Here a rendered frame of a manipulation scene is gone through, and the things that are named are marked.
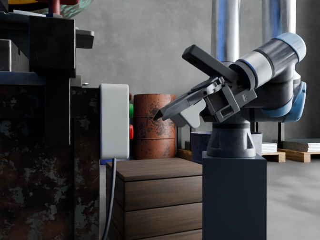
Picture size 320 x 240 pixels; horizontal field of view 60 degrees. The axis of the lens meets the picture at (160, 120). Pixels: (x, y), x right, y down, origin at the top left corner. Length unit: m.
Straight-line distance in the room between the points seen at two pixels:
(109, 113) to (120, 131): 0.04
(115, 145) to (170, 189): 0.66
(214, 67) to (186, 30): 4.01
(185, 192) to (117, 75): 3.16
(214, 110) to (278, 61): 0.18
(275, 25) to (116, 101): 0.51
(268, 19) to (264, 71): 0.26
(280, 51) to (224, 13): 0.21
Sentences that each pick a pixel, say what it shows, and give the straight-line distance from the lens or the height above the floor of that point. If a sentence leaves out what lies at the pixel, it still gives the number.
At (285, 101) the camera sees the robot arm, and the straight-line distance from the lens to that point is 0.72.
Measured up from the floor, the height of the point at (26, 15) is 0.78.
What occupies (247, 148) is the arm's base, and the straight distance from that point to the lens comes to 0.87.
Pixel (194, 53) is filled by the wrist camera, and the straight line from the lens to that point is 0.56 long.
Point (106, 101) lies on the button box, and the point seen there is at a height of 0.59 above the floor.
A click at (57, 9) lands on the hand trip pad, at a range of 0.46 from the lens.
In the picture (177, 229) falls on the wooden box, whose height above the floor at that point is 0.12.
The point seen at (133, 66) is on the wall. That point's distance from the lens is 4.20.
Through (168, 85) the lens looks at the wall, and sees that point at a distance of 4.30.
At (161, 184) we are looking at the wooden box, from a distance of 1.10.
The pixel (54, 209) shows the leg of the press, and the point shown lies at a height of 0.41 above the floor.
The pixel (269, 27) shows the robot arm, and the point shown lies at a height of 0.81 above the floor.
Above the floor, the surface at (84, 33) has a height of 0.77.
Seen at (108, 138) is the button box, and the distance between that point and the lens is 0.49.
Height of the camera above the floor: 0.57
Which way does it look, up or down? level
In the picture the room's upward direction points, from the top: straight up
